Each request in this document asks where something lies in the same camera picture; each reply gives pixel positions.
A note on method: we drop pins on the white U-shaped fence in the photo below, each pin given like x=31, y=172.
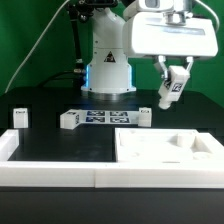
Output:
x=193, y=174

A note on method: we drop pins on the blue fiducial tag sheet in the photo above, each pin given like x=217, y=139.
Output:
x=107, y=117

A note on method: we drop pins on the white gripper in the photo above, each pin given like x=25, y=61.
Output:
x=147, y=35

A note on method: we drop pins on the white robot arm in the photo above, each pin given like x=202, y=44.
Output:
x=109, y=75

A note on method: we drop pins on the white square table top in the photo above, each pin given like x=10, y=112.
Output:
x=165, y=145

